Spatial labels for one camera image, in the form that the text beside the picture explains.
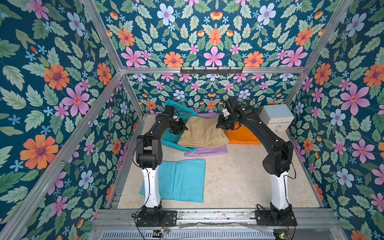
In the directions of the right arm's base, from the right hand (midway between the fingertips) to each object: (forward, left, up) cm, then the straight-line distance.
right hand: (216, 124), depth 88 cm
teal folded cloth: (-28, +19, -18) cm, 38 cm away
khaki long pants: (+1, +9, -9) cm, 13 cm away
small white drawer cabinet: (+11, -41, -6) cm, 43 cm away
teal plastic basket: (-2, +30, -14) cm, 33 cm away
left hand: (+6, +18, -8) cm, 21 cm away
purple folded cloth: (-9, +5, -17) cm, 20 cm away
